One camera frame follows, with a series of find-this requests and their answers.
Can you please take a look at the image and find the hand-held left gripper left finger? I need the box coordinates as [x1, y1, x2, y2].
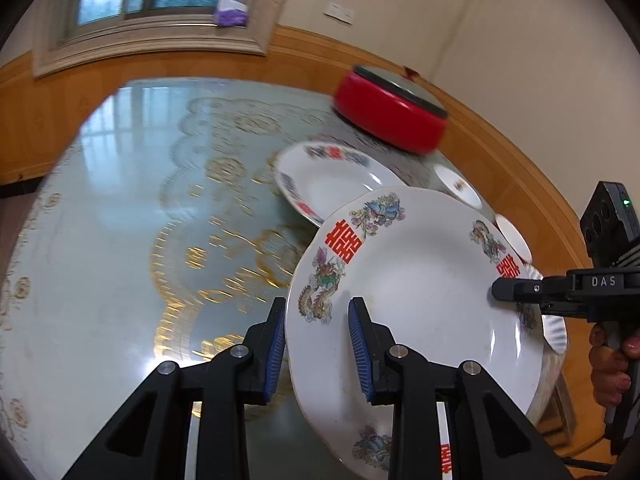
[62, 297, 288, 480]

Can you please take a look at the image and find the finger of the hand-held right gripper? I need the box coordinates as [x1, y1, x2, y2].
[491, 275, 568, 307]
[540, 303, 591, 321]

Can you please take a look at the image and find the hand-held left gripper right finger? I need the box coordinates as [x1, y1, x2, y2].
[347, 296, 573, 480]

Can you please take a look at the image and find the blue striped white bowl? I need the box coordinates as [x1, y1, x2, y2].
[520, 262, 569, 356]

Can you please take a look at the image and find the red bowl white inside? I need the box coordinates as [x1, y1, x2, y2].
[494, 213, 534, 264]

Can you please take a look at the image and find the dragon print white plate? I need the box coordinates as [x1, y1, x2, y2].
[285, 186, 546, 480]
[273, 141, 401, 228]

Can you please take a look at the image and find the white bowl with bear print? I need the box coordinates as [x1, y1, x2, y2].
[433, 164, 483, 209]

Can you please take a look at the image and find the person's right hand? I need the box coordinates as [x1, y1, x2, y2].
[589, 322, 640, 407]

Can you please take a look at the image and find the red cooking pot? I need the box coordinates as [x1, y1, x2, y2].
[332, 72, 448, 155]

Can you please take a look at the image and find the grey pot lid red knob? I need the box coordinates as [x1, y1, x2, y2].
[352, 64, 449, 120]

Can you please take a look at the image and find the purple tissue box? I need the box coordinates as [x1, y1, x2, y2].
[214, 0, 250, 28]

